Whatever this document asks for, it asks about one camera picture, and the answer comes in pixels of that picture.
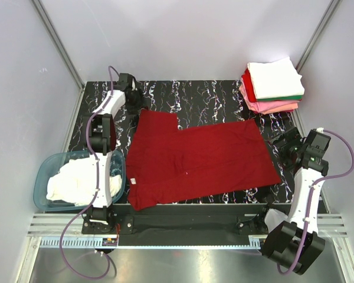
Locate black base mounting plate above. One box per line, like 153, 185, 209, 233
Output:
82, 203, 290, 235

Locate dark red t shirt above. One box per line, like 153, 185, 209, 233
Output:
126, 110, 281, 210

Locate right aluminium corner post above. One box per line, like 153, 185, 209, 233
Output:
296, 0, 342, 73

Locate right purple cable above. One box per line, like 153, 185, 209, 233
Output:
276, 128, 354, 275

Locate folded red t shirt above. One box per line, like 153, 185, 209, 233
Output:
242, 69, 257, 103

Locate aluminium corner post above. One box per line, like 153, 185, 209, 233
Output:
30, 0, 85, 90
296, 0, 342, 73

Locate white slotted cable duct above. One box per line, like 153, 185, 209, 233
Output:
41, 236, 261, 250

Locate purple cable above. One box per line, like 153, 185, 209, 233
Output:
57, 65, 120, 281
276, 128, 354, 275

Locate left aluminium corner post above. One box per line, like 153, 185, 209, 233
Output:
30, 0, 85, 90

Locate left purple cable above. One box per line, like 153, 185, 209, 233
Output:
57, 65, 120, 281

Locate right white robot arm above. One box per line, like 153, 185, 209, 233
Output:
256, 127, 330, 275

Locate folded pink t shirt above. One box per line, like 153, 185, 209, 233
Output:
240, 84, 301, 114

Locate blue plastic basket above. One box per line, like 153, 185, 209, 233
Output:
32, 150, 127, 212

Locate folded green t shirt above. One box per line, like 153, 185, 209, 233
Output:
255, 94, 303, 102

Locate folded salmon t shirt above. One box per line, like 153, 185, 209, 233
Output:
247, 101, 299, 115

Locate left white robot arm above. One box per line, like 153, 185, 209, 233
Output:
84, 73, 146, 233

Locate folded white t shirt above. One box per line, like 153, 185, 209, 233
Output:
247, 57, 304, 96

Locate white t shirt in basket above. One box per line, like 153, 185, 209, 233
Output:
45, 159, 124, 206

